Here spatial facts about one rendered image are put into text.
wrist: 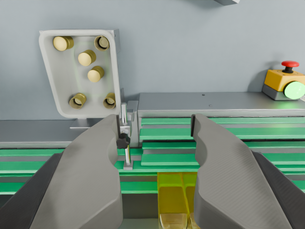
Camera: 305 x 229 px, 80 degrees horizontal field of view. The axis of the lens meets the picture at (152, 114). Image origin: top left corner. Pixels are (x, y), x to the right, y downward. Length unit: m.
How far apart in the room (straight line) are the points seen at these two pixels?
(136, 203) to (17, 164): 0.34
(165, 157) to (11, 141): 0.43
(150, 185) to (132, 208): 0.13
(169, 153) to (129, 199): 0.24
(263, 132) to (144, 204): 0.39
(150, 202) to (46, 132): 0.38
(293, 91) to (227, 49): 0.20
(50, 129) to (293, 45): 0.75
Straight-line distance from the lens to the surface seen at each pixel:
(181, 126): 0.44
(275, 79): 0.61
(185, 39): 0.55
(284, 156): 0.55
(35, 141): 0.60
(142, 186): 0.52
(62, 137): 0.58
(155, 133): 0.40
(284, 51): 0.66
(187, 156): 0.46
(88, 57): 0.51
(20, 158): 0.60
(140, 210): 0.62
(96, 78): 0.52
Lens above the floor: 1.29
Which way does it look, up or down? 62 degrees down
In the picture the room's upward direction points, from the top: 180 degrees clockwise
